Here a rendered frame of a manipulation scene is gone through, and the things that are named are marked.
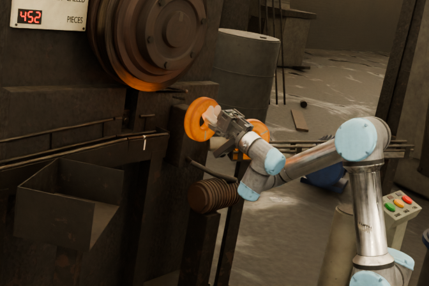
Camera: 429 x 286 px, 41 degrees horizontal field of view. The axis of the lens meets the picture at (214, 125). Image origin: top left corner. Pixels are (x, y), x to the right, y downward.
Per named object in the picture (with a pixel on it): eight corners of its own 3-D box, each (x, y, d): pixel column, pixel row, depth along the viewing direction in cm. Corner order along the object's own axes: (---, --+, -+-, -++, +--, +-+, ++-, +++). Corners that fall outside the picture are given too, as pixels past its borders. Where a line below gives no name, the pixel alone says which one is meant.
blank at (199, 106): (184, 99, 193) (191, 102, 191) (215, 93, 204) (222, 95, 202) (182, 143, 197) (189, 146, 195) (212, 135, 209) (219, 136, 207)
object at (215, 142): (206, 148, 232) (207, 134, 231) (228, 148, 234) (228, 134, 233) (209, 152, 227) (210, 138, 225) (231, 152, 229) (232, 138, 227)
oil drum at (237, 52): (182, 125, 506) (198, 24, 484) (226, 120, 550) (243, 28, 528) (233, 146, 469) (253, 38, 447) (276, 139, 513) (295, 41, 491)
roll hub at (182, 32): (130, 67, 188) (142, -19, 181) (190, 67, 208) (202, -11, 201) (142, 71, 184) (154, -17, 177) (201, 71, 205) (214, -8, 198)
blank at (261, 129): (240, 161, 235) (243, 164, 232) (225, 130, 229) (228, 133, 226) (272, 143, 238) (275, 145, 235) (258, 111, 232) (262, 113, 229)
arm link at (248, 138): (257, 155, 190) (242, 158, 184) (248, 147, 192) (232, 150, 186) (266, 136, 187) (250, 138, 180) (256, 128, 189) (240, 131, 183)
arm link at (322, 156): (391, 108, 177) (264, 162, 204) (380, 110, 168) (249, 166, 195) (406, 143, 176) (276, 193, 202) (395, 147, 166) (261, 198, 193)
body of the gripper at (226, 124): (233, 107, 195) (258, 126, 188) (225, 128, 198) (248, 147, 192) (218, 108, 189) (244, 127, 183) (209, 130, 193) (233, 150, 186)
